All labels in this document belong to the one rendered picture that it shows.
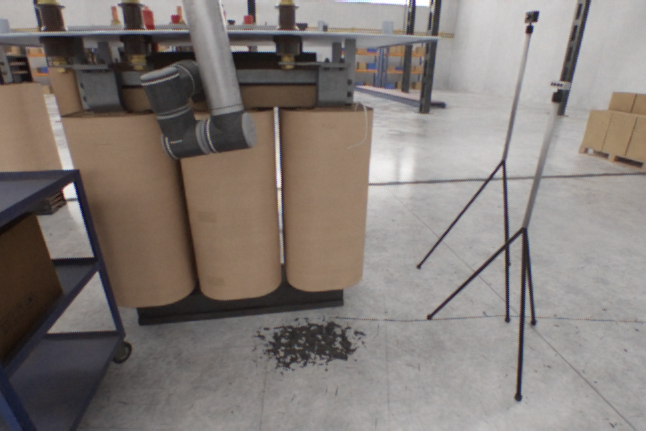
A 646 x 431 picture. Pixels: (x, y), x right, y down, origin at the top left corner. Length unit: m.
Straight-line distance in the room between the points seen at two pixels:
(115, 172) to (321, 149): 0.83
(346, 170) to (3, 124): 2.91
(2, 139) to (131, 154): 2.28
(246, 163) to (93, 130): 0.58
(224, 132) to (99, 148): 0.64
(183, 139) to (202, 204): 0.49
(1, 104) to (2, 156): 0.42
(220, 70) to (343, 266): 1.07
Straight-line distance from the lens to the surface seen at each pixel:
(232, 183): 1.48
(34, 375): 1.85
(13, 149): 3.72
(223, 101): 1.05
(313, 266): 1.68
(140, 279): 1.76
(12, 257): 1.32
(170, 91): 1.09
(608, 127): 7.08
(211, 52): 1.06
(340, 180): 1.52
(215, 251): 1.62
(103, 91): 1.55
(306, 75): 1.51
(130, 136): 1.51
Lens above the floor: 1.25
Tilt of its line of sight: 24 degrees down
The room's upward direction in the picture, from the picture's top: 1 degrees clockwise
